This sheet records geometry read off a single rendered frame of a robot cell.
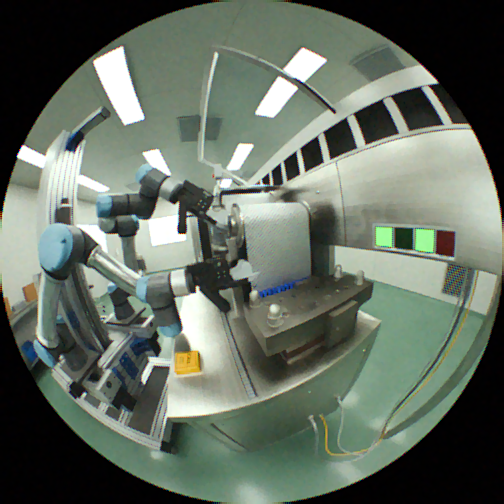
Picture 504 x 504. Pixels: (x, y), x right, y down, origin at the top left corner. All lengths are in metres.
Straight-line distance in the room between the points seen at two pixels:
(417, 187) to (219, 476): 1.53
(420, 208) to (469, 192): 0.16
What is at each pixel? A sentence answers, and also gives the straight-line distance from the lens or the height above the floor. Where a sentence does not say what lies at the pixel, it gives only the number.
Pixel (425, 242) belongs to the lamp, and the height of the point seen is 1.18.
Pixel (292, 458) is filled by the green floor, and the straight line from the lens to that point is 1.24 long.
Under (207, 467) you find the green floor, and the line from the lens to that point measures 1.31.
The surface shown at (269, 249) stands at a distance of 0.45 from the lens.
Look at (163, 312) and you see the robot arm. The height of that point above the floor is 1.05.
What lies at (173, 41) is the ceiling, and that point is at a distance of 1.66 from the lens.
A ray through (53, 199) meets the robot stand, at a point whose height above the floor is 1.58.
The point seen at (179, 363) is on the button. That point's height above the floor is 0.92.
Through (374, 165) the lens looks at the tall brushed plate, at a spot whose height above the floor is 1.38.
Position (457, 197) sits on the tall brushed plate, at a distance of 0.44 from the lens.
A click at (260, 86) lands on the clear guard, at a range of 0.73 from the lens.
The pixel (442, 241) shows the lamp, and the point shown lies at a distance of 0.43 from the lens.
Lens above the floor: 1.24
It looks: 10 degrees down
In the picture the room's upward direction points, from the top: 7 degrees counter-clockwise
